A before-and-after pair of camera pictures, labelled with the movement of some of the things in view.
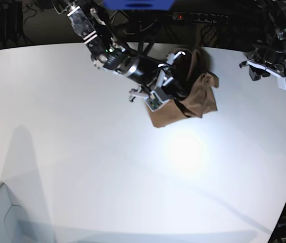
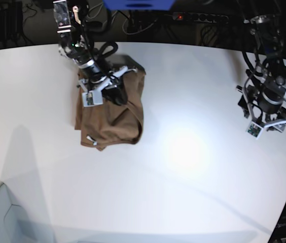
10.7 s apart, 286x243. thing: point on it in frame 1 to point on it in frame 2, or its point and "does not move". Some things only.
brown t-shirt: [191, 92] to [111, 123]
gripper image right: [255, 74] to [278, 120]
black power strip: [200, 17] does not move
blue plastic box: [139, 5] does not move
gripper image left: [176, 91] to [118, 95]
